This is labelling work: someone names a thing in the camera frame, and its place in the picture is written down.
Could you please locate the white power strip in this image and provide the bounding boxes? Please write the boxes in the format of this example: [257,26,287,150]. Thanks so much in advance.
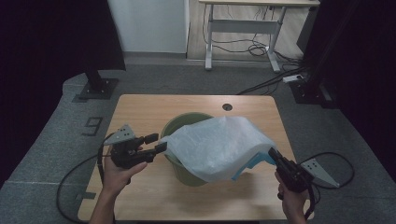
[282,74,304,84]

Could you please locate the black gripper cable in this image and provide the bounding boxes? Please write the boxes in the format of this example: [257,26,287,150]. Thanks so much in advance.
[298,151,356,220]
[56,133,116,224]

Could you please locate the dark curtain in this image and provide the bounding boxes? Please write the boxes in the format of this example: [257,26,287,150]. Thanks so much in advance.
[296,0,396,175]
[0,0,127,188]

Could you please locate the dark tape strip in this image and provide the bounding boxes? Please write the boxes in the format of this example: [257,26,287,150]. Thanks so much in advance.
[75,191,97,201]

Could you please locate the person's left hand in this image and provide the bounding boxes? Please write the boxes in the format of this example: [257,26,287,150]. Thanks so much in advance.
[102,155,148,195]

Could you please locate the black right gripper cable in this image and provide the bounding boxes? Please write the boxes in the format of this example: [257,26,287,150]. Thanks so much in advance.
[298,151,356,220]

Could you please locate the black metal stand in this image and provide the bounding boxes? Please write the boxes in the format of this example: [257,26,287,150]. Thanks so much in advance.
[78,67,120,101]
[289,0,359,109]

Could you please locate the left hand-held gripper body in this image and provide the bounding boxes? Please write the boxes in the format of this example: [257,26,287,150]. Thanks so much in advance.
[103,124,157,171]

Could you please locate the white desk with metal legs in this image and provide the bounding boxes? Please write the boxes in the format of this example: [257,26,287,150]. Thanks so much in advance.
[198,0,321,74]

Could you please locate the green plastic trash bucket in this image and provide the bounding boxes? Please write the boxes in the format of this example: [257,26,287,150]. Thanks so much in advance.
[161,112,216,188]

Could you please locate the translucent white-blue trash bag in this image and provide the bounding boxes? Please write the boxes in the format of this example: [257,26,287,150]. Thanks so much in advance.
[160,116,277,183]

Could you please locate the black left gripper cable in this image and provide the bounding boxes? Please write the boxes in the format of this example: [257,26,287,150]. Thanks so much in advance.
[56,133,116,224]

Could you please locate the thick black cable bundle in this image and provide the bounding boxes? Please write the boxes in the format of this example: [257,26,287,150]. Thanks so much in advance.
[236,65,309,96]

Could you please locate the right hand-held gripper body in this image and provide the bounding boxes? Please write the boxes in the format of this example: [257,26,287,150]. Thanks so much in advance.
[275,157,340,194]

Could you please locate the person's right hand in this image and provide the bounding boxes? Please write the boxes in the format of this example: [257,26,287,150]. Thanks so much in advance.
[275,172,311,217]

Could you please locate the tangled thin black cables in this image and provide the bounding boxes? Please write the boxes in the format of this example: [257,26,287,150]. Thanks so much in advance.
[202,4,302,63]

